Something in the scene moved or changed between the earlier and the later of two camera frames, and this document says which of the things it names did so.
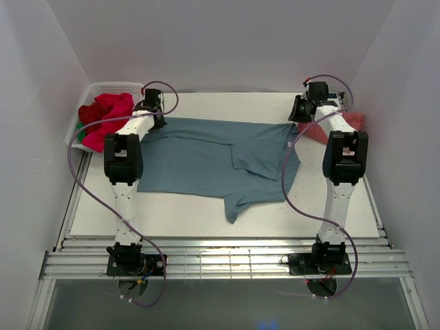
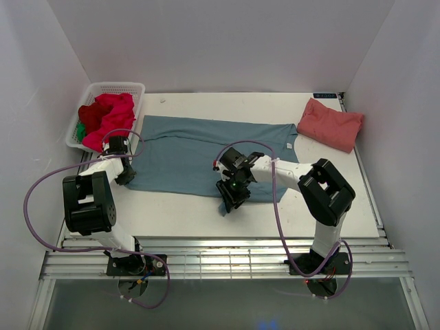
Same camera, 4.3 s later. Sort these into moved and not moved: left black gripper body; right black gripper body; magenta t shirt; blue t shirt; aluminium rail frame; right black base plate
Moved: right black gripper body; left black gripper body
Not moved: blue t shirt; magenta t shirt; aluminium rail frame; right black base plate
